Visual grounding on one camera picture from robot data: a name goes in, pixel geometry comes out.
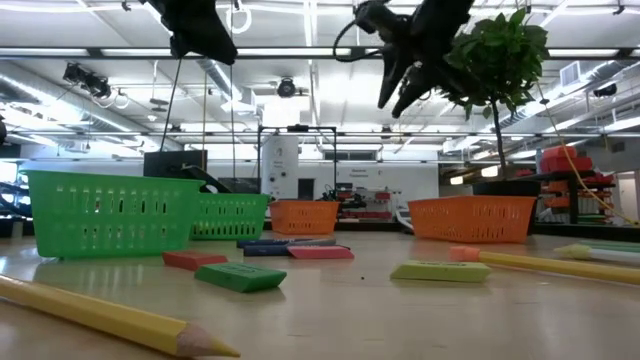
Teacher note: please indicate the black shelf with red bins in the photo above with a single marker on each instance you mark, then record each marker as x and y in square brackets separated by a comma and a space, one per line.
[565, 162]

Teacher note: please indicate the pink eraser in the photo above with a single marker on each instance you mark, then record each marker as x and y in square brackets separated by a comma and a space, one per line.
[320, 252]

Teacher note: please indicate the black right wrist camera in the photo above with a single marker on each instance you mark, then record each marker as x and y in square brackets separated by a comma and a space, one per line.
[377, 20]

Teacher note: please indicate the pale green pencil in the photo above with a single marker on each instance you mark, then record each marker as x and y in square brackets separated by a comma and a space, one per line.
[600, 256]

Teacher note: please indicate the green eraser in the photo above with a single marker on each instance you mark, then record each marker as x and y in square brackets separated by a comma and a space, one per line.
[240, 277]

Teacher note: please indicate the black rack frame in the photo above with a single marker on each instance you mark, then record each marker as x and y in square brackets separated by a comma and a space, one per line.
[295, 128]

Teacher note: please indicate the potted plant black pot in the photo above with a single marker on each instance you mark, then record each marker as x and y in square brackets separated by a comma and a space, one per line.
[500, 60]

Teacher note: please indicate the black monitor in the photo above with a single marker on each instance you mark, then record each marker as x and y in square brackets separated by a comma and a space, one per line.
[170, 162]

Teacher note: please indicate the white cabinet machine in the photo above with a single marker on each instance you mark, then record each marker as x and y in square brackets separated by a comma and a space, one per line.
[280, 170]

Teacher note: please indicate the black tape dispenser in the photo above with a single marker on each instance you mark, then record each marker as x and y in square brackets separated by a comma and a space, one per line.
[197, 177]

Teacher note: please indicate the workbench with red boxes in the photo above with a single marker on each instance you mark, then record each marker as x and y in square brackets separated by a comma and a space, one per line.
[370, 205]

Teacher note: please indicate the yellow-green eraser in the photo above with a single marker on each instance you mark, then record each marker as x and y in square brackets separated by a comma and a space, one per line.
[440, 271]

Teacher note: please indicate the black ceiling projector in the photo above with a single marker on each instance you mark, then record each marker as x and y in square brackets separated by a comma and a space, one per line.
[605, 90]

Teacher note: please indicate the white ceiling vent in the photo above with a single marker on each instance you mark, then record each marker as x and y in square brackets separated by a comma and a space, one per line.
[570, 74]

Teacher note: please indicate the green plastic slotted bin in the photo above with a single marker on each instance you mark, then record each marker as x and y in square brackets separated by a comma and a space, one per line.
[46, 220]
[235, 196]

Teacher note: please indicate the red eraser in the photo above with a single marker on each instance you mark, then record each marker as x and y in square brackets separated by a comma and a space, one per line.
[192, 260]

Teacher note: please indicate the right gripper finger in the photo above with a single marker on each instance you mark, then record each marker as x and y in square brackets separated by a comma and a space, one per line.
[415, 92]
[392, 75]

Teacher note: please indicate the white wall board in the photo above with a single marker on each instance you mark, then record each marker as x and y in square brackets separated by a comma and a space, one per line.
[410, 180]

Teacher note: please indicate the round black ceiling camera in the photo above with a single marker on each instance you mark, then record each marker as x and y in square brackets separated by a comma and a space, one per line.
[286, 88]

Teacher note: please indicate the black ceiling camera cluster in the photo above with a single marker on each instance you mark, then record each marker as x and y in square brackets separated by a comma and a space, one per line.
[87, 80]

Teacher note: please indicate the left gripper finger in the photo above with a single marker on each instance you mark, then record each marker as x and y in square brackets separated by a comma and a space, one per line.
[212, 25]
[185, 35]

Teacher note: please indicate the orange plastic slotted bin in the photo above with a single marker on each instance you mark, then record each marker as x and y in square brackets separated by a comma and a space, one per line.
[470, 202]
[300, 204]

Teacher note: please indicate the yellow pencil with eraser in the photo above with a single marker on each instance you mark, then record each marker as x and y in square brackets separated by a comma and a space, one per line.
[550, 265]
[100, 315]

